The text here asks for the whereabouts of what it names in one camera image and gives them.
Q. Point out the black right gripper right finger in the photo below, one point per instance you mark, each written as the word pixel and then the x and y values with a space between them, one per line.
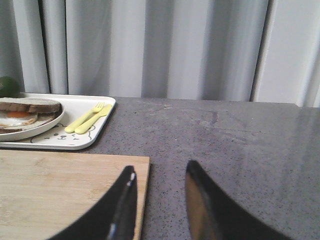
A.
pixel 213 215

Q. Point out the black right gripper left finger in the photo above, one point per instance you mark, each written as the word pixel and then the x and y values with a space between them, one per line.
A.
pixel 113 217

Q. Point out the white plate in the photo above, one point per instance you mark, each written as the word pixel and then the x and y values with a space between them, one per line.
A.
pixel 27 133

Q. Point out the white bread slice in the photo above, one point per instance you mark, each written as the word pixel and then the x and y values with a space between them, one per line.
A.
pixel 30 105

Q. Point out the white bear tray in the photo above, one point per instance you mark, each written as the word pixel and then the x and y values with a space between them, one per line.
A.
pixel 56 138

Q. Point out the wooden cutting board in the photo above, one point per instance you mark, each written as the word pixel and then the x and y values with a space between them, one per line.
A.
pixel 42 192

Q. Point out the yellow plastic knife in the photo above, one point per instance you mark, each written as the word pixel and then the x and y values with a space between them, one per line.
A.
pixel 90 122

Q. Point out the yellow plastic fork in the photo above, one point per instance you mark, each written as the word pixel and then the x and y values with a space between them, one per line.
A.
pixel 71 127

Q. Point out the fried egg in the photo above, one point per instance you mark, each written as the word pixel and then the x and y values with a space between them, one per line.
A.
pixel 17 118

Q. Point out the green lime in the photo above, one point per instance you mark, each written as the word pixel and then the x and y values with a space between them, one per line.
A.
pixel 9 87

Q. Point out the grey curtain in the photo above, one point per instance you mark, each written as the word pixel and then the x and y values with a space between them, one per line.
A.
pixel 230 50

